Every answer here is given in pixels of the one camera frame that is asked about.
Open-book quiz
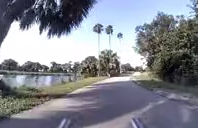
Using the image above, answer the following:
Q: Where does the clump of low palms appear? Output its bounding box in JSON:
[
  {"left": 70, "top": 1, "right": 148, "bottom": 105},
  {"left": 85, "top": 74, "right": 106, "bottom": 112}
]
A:
[{"left": 80, "top": 49, "right": 122, "bottom": 78}]

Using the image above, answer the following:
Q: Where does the tall thin palm tree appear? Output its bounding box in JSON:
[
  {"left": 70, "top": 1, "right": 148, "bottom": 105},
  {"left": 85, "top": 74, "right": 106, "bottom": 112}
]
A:
[
  {"left": 105, "top": 24, "right": 115, "bottom": 53},
  {"left": 92, "top": 22, "right": 105, "bottom": 59},
  {"left": 116, "top": 31, "right": 124, "bottom": 74}
]

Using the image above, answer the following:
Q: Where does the grey paved path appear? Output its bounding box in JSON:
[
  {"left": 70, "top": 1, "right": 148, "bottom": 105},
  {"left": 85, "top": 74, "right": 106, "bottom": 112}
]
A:
[{"left": 0, "top": 75, "right": 198, "bottom": 128}]

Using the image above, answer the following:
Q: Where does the grass verge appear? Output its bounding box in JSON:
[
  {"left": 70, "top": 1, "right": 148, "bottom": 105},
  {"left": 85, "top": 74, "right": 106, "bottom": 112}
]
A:
[
  {"left": 0, "top": 76, "right": 108, "bottom": 124},
  {"left": 131, "top": 71, "right": 198, "bottom": 108}
]

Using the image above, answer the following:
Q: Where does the pond water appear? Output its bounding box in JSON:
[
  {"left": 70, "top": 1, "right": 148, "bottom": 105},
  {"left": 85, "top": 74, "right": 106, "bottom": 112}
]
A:
[{"left": 0, "top": 73, "right": 80, "bottom": 89}]

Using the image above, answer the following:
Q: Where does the robot's own part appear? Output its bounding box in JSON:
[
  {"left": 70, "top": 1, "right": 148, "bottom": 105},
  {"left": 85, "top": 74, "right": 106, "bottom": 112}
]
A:
[
  {"left": 130, "top": 116, "right": 145, "bottom": 128},
  {"left": 57, "top": 117, "right": 72, "bottom": 128}
]

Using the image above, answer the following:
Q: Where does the distant tree line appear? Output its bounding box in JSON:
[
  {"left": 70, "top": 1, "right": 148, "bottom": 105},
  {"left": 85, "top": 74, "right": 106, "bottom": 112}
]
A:
[{"left": 0, "top": 58, "right": 83, "bottom": 74}]

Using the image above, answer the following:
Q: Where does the dense green wood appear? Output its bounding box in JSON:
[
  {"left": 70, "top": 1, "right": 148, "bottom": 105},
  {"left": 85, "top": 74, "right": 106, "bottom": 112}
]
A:
[{"left": 133, "top": 0, "right": 198, "bottom": 89}]

